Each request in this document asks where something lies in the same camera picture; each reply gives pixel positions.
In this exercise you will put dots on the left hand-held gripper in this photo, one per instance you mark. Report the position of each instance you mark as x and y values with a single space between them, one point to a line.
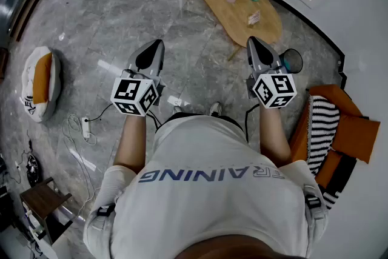
125 91

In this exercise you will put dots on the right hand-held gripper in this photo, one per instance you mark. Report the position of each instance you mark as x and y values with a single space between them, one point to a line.
274 89

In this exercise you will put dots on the person's right forearm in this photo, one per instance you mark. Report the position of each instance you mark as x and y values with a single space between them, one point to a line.
271 136

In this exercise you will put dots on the person's left forearm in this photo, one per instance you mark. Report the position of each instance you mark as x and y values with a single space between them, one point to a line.
130 142

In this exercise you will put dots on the small pink striped card packet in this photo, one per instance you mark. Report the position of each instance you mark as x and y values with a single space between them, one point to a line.
254 18

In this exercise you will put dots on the person's left white shoe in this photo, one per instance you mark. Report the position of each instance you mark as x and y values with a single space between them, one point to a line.
177 110

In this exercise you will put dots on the person's white shoe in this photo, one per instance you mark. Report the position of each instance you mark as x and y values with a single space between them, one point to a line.
177 110
216 108

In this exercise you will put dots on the person's right white shoe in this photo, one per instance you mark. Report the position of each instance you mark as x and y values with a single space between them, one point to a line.
216 108

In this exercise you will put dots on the person's black shorts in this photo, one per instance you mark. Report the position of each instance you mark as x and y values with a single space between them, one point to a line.
232 120

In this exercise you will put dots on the orange sofa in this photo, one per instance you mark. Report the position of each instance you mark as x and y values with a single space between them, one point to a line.
330 92

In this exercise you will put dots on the black white striped blanket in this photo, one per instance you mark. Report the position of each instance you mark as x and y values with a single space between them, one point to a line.
322 124

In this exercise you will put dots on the white power strip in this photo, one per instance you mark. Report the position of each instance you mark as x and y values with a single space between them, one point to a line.
85 128

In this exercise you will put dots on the orange beanbag pad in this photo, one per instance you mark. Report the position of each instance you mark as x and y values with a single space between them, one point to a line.
42 79

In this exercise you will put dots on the white floor beanbag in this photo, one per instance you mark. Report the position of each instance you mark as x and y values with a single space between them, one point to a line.
28 69

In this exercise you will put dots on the orange square cushion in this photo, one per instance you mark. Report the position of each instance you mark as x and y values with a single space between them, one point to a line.
357 136

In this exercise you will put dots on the person's white t-shirt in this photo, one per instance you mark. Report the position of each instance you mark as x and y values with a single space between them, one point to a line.
206 206

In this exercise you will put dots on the dark wooden stool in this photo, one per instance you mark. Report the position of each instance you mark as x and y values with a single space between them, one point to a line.
42 200

